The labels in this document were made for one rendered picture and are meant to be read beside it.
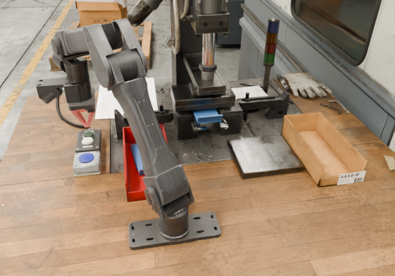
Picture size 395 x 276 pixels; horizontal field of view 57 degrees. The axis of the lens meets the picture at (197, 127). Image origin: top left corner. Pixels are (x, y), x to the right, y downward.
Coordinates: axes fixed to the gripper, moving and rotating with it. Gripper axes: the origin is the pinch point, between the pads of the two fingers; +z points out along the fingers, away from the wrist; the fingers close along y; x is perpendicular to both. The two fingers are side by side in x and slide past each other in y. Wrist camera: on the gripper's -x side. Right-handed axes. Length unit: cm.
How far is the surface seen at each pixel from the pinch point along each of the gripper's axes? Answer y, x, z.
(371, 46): -17, 99, -11
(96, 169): 14.8, 2.5, 5.1
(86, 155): 11.1, 0.1, 2.9
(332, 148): 16, 70, 6
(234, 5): -295, 134, 48
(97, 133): -0.3, 2.4, 3.8
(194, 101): 2.9, 31.2, -6.2
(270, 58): -15, 61, -10
